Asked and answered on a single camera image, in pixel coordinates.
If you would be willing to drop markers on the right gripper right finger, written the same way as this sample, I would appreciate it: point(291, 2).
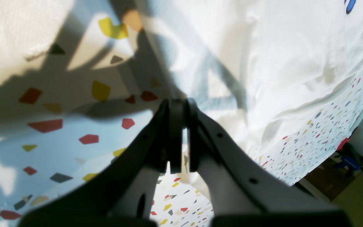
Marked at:
point(242, 193)

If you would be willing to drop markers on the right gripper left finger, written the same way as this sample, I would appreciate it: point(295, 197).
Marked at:
point(122, 194)

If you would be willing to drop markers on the white printed T-shirt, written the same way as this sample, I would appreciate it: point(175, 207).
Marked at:
point(283, 77)

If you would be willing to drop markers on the terrazzo patterned tablecloth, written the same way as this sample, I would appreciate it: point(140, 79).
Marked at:
point(78, 80)

